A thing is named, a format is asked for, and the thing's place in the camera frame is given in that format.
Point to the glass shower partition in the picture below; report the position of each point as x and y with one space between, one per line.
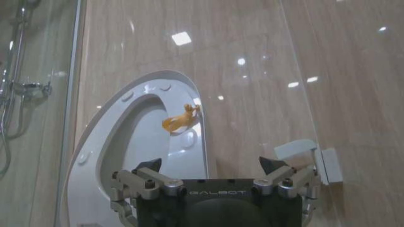
66 94

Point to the white wall flush box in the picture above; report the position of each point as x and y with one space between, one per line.
328 165

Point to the clear glass side panel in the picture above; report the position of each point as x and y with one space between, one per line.
302 82

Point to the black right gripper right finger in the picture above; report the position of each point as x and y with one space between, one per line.
285 177

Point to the chrome shower mixer valve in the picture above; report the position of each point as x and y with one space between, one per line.
30 87

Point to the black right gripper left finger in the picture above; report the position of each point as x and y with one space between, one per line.
142 179

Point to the white toilet lid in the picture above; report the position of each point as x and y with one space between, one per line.
184 132

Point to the chrome shower riser rail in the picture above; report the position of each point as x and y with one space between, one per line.
17 47

